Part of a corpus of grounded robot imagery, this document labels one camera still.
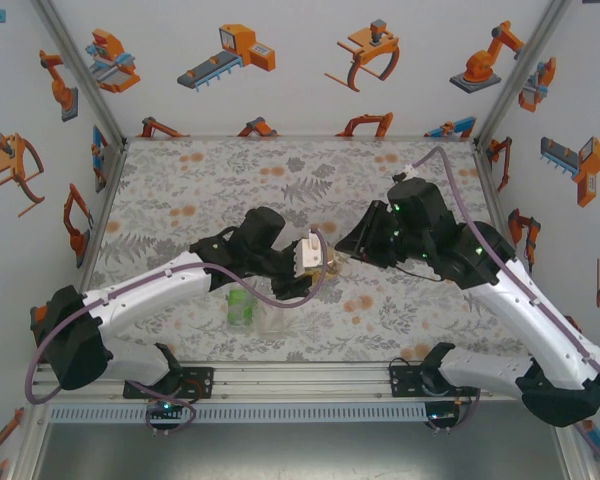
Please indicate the aluminium frame post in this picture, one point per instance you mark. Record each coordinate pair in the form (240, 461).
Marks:
(517, 75)
(30, 450)
(575, 465)
(83, 75)

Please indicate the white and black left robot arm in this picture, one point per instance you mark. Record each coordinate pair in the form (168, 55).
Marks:
(145, 295)

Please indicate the tall clear plastic bottle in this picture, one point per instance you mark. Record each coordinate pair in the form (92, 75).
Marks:
(272, 322)

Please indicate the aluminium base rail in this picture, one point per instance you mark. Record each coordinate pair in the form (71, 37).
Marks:
(300, 382)

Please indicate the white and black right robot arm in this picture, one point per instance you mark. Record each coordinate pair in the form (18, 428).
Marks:
(530, 310)

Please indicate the aluminium frame side rail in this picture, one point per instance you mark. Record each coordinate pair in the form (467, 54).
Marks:
(101, 222)
(489, 180)

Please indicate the clear bottle with green label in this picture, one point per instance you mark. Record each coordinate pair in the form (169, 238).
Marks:
(240, 310)

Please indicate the aluminium frame back rail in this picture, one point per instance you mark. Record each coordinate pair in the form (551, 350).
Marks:
(300, 136)

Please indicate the small circuit board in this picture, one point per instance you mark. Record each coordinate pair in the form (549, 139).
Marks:
(442, 415)
(166, 407)

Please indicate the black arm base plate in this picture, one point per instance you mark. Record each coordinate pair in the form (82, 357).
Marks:
(200, 382)
(402, 382)

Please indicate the yellow tea bottle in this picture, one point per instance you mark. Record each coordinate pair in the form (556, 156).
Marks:
(332, 267)

